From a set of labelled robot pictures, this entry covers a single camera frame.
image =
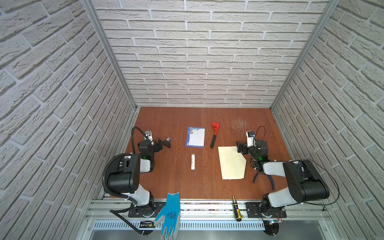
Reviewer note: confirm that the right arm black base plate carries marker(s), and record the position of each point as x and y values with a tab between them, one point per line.
258	210

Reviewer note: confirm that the aluminium front rail frame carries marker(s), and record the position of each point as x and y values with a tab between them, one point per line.
214	220

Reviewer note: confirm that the white letter with blue border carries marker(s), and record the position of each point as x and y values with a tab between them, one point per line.
195	137

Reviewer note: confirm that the small black clear plug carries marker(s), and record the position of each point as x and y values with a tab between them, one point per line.
167	142

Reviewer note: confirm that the blue grey work glove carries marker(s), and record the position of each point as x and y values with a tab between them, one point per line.
170	216

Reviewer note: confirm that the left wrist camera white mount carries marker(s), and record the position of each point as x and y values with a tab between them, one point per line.
149	135

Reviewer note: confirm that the cream yellow envelope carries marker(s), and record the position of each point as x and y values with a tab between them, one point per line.
233	164

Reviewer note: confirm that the red black pipe wrench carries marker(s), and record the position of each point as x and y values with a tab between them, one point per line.
215	126

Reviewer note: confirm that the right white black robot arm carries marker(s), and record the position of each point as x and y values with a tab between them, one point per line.
303	180

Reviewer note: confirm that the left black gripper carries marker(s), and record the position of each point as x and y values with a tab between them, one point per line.
158	144

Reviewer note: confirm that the black yellow screwdriver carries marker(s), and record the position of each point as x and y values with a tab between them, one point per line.
237	212

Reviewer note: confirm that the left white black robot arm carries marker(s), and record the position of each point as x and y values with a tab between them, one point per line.
121	177

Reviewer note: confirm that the white glue stick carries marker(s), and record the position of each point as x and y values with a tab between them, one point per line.
193	161

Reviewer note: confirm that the blue handled pliers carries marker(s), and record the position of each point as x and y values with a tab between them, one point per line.
264	179

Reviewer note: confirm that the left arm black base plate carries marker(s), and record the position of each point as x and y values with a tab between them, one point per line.
148	211

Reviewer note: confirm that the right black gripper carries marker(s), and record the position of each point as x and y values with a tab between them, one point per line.
243	148

